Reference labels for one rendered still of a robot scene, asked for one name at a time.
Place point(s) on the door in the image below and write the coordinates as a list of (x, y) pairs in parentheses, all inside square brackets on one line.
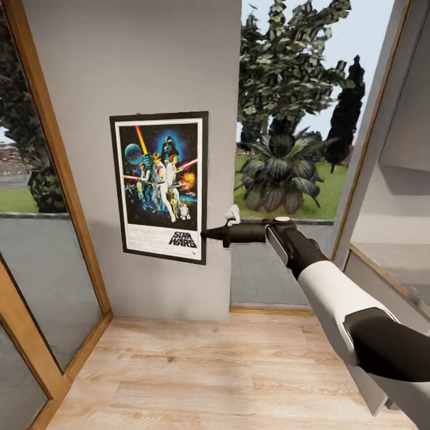
[(54, 307)]

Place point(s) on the fixed window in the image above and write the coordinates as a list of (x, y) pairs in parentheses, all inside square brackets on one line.
[(312, 75)]

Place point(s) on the cabinet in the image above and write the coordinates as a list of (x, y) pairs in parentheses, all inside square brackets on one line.
[(408, 141)]

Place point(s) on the dishwasher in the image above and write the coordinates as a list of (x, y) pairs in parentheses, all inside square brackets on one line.
[(392, 405)]

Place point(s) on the poster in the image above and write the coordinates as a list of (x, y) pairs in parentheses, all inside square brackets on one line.
[(161, 173)]

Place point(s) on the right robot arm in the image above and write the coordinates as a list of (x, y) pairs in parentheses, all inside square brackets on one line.
[(361, 330)]

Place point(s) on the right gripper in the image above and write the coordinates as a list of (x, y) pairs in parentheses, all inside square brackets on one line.
[(237, 233)]

